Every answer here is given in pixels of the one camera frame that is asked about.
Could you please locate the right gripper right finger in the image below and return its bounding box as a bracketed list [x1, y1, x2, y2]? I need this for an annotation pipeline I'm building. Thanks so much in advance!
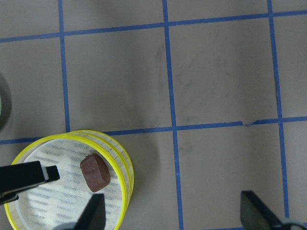
[240, 191, 284, 230]

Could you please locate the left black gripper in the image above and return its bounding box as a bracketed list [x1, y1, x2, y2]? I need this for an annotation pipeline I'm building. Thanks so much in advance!
[0, 161, 60, 205]

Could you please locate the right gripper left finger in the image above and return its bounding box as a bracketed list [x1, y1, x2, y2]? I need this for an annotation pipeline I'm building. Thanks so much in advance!
[74, 194, 106, 230]

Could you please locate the brown steamed bun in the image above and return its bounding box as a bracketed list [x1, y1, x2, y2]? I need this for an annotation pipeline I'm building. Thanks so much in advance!
[80, 153, 111, 192]

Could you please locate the yellow steamer layer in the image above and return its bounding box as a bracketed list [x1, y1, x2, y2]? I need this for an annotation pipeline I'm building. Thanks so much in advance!
[4, 133, 127, 230]
[69, 130, 134, 209]

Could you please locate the light green plate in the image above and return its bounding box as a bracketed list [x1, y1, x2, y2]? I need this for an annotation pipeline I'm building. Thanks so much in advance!
[0, 96, 2, 117]

